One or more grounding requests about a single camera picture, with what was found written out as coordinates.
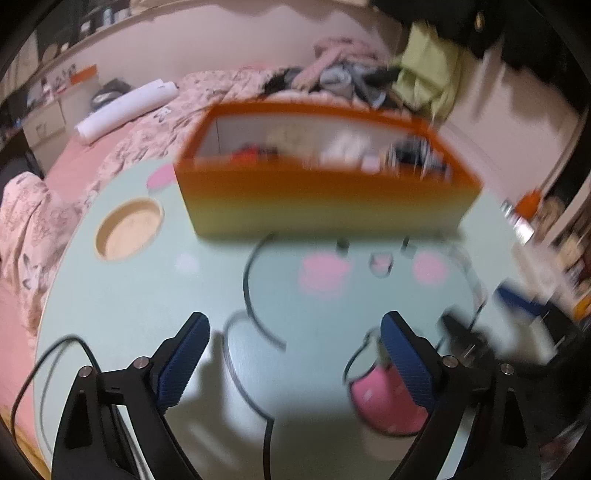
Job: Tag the dark bag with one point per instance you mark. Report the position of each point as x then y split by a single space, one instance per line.
108 92

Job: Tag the cluttered shelf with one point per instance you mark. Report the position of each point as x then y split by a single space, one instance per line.
563 249

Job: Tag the red and black packet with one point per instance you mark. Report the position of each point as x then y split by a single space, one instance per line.
247 153

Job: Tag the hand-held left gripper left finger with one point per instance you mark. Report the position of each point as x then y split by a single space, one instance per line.
184 360

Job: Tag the white bedside cabinet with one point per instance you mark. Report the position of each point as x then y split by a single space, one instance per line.
44 124

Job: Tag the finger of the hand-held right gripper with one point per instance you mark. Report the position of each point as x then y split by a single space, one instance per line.
464 334
521 300

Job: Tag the row of small bottles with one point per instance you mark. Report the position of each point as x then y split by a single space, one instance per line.
87 23

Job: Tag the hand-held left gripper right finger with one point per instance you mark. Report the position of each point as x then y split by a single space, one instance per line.
406 360

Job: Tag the pink printed blanket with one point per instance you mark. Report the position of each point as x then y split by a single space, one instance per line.
138 134

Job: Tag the orange cardboard box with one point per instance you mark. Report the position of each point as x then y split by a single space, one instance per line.
323 198

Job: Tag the small orange and white box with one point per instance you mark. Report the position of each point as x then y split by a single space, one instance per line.
85 74

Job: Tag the white paper roll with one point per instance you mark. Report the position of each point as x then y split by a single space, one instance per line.
124 108

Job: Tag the black hanging clothes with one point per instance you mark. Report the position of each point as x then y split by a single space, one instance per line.
461 18

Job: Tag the pile of clothes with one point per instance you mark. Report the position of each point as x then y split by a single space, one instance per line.
332 60

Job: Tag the light green cloth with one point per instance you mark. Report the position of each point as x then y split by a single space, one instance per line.
429 69

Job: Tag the small orange container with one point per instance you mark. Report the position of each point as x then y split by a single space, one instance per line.
528 203

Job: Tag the pink bed sheet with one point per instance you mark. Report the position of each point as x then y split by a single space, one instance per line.
74 157

